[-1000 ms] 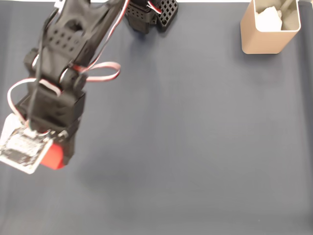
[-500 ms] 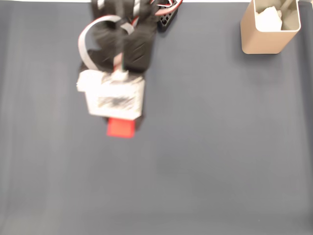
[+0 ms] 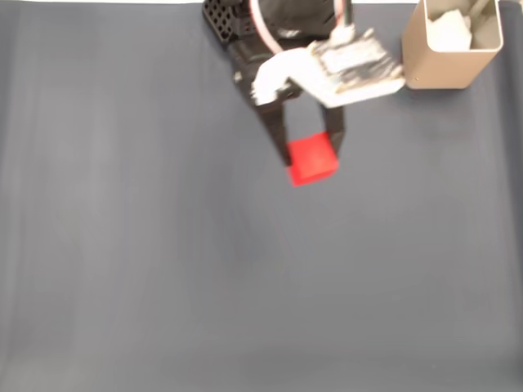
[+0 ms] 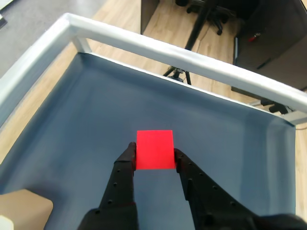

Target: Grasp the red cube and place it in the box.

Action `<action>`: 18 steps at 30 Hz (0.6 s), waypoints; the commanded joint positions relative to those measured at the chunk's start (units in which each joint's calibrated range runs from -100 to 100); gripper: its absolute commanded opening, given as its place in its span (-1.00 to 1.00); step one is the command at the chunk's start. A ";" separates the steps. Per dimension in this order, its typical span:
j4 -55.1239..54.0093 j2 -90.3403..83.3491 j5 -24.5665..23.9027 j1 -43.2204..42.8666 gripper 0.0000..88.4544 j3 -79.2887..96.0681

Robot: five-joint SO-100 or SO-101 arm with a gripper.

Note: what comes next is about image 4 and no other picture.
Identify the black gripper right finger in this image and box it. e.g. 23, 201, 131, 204
174, 148, 260, 230

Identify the beige open box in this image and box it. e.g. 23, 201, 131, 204
0, 189, 54, 230

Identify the black tripod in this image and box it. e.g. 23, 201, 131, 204
162, 0, 216, 86

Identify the pale metal table frame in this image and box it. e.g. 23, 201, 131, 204
0, 11, 307, 131

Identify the red cube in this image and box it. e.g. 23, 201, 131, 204
136, 130, 175, 170

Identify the black cabinet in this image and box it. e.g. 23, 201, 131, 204
234, 0, 307, 92

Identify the dark grey desk panel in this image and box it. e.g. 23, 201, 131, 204
140, 0, 161, 35

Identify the small red object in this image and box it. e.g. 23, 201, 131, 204
248, 32, 261, 43

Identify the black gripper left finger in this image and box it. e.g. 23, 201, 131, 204
79, 141, 139, 230

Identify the black office chair base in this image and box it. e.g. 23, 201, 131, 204
175, 0, 230, 36

